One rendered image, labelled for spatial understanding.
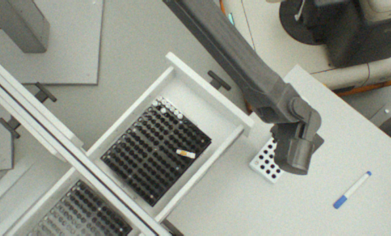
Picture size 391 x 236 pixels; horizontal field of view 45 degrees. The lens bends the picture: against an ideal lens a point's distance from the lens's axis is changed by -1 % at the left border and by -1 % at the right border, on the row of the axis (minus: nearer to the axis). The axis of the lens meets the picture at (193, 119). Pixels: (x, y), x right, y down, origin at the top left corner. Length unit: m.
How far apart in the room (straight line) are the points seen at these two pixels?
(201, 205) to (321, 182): 0.33
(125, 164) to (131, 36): 1.20
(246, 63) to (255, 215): 0.58
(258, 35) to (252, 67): 1.15
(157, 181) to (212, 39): 0.49
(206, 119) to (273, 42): 0.78
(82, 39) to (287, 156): 1.58
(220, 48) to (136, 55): 1.48
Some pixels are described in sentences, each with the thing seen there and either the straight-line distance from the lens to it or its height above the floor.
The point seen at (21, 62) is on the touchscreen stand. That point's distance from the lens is 2.35.
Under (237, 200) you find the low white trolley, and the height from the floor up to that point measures 0.76.
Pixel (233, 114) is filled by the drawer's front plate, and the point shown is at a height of 0.91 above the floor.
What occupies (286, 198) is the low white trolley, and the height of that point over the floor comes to 0.76.
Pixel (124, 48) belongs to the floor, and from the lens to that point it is 2.29.
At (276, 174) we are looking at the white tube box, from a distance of 1.28.
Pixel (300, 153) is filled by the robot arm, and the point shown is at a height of 1.18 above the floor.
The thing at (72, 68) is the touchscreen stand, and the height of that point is 0.04.
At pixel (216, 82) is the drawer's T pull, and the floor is 0.91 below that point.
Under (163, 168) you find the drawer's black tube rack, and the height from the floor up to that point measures 0.90.
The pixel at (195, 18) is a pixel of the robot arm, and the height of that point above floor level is 1.36.
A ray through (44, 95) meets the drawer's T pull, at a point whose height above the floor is 0.91.
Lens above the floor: 2.05
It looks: 74 degrees down
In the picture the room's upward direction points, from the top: 6 degrees counter-clockwise
